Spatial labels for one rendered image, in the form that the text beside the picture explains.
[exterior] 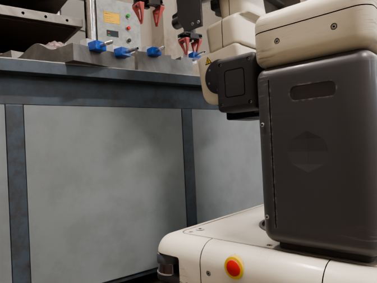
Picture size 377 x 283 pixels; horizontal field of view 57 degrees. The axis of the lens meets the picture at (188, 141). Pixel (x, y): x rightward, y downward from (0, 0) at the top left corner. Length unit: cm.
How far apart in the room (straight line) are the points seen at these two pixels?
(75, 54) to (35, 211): 50
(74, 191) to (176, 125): 47
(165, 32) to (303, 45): 553
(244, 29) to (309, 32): 36
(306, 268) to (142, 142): 77
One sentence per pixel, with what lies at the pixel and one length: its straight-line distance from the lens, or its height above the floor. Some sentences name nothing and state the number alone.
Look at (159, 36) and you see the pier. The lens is 629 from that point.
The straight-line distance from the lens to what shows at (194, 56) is 165.
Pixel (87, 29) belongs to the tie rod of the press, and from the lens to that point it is 217.
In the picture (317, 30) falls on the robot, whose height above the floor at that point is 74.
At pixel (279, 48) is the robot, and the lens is 80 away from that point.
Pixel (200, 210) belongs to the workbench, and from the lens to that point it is 147.
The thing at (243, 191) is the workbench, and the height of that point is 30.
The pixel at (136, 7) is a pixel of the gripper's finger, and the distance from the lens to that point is 148.
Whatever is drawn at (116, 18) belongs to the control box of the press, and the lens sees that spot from 240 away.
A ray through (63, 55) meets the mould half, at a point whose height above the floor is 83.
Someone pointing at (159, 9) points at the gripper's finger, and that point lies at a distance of 148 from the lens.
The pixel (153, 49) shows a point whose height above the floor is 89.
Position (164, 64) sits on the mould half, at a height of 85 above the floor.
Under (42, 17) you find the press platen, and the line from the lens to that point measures 217.
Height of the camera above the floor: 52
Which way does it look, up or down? 1 degrees up
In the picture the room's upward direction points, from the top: 3 degrees counter-clockwise
